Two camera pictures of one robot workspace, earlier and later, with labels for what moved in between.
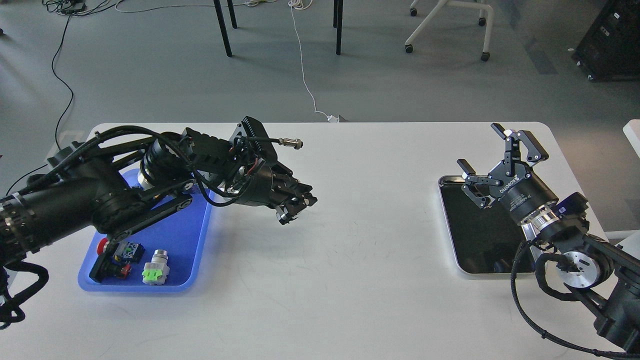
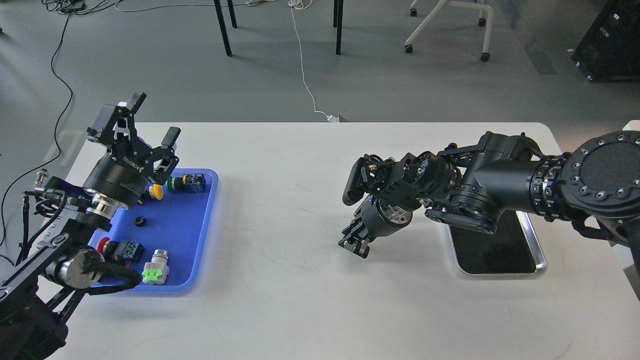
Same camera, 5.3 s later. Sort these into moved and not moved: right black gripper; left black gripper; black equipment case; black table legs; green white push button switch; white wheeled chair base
Moved: left black gripper; right black gripper
Not moved: white wheeled chair base; green white push button switch; black equipment case; black table legs
